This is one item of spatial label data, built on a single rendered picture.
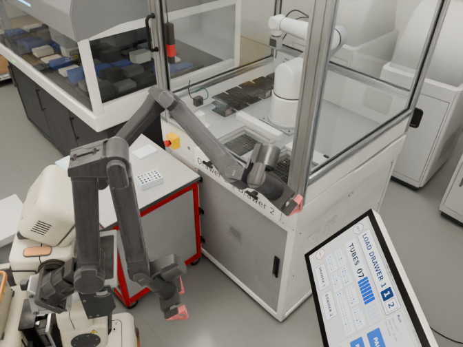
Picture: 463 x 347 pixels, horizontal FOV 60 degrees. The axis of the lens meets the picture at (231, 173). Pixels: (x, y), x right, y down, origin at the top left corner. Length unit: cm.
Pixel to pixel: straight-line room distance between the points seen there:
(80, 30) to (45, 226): 134
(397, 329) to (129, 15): 201
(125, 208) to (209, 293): 167
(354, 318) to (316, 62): 81
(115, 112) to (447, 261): 240
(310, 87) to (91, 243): 87
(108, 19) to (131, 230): 156
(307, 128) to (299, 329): 135
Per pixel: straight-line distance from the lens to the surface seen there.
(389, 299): 126
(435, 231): 331
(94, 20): 236
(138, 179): 216
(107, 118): 257
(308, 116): 149
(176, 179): 218
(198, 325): 248
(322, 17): 136
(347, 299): 134
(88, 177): 92
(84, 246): 108
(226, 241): 239
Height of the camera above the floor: 212
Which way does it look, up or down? 38 degrees down
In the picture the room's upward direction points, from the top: 1 degrees clockwise
